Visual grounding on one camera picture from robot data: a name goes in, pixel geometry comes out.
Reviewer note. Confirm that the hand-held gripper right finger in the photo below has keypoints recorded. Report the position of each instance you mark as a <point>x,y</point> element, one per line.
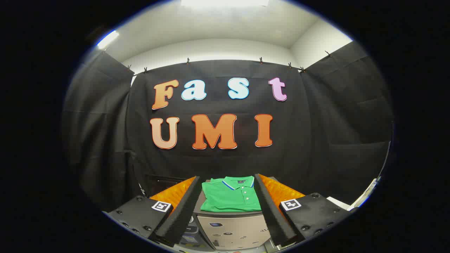
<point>272,214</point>

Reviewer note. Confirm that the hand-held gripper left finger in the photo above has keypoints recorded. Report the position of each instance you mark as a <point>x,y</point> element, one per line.
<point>182,214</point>

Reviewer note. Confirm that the green polo shirt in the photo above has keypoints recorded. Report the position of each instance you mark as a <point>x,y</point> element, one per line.
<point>228,196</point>

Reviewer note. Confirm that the black backdrop cloth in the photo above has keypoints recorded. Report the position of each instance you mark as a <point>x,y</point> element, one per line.
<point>211,165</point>

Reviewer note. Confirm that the white paper sheet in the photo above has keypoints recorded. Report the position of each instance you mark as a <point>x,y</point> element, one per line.
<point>338,203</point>

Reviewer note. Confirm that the row of cloth clips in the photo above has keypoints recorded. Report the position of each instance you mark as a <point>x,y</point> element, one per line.
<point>261,60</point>

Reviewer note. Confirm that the ceiling light strip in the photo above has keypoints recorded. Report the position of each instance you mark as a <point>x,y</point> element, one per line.
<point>108,39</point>

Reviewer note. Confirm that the ceiling light panel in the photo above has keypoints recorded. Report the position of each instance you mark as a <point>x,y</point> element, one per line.
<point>225,2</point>

